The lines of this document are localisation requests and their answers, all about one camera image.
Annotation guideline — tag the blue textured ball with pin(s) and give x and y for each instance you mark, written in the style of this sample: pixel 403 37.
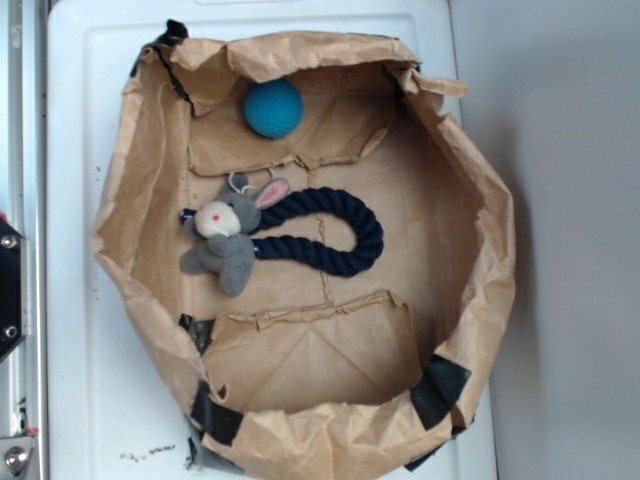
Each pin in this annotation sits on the blue textured ball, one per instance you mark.
pixel 273 109

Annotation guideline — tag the aluminium frame rail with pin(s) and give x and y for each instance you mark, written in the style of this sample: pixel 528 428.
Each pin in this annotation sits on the aluminium frame rail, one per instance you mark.
pixel 24 417

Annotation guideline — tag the brown paper bag tray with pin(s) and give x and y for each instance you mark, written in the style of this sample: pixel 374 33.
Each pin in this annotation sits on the brown paper bag tray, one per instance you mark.
pixel 306 375

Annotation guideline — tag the white plastic bin lid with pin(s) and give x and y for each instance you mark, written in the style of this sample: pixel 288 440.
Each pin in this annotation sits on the white plastic bin lid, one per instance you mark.
pixel 110 414

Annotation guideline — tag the grey plush bunny toy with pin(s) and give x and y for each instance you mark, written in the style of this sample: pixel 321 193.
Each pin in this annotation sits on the grey plush bunny toy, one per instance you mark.
pixel 222 228

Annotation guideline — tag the black metal bracket with screws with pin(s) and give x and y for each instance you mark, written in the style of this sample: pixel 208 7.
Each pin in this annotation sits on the black metal bracket with screws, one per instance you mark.
pixel 10 289

